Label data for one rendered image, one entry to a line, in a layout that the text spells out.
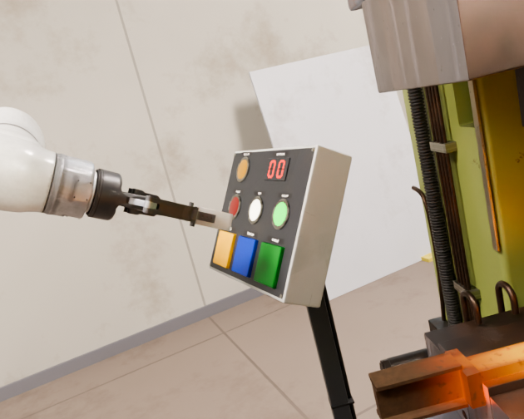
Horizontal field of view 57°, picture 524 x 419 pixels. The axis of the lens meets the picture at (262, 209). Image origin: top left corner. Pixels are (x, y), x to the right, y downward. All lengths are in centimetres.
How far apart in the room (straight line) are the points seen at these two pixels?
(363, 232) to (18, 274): 215
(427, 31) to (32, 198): 54
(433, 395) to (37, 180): 55
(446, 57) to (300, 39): 321
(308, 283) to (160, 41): 256
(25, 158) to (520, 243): 66
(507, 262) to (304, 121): 257
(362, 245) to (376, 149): 67
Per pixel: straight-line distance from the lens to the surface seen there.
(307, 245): 84
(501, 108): 68
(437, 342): 61
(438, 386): 51
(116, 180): 75
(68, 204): 73
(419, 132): 80
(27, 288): 319
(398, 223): 343
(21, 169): 71
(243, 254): 97
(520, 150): 69
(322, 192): 85
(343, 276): 319
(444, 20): 38
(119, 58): 317
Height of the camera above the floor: 129
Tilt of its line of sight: 12 degrees down
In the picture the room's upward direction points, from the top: 14 degrees counter-clockwise
